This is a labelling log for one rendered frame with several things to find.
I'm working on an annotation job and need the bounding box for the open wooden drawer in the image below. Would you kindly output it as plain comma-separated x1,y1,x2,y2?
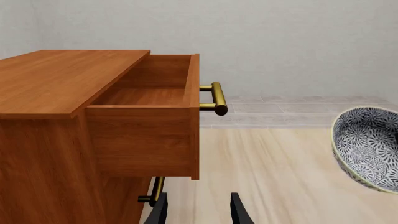
84,53,200,181

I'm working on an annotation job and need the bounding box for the black white patterned bowl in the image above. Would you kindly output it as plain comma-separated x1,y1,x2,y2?
331,106,398,194

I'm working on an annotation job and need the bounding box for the wooden cabinet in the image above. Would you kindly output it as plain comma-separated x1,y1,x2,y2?
0,49,162,224

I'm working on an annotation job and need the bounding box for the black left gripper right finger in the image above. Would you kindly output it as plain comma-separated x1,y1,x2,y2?
230,192,256,224

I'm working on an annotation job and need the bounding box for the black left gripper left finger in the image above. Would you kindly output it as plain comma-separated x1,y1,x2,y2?
146,192,169,224

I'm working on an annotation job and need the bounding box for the brass drawer handle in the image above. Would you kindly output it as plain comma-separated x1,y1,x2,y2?
198,81,228,117
137,176,165,207

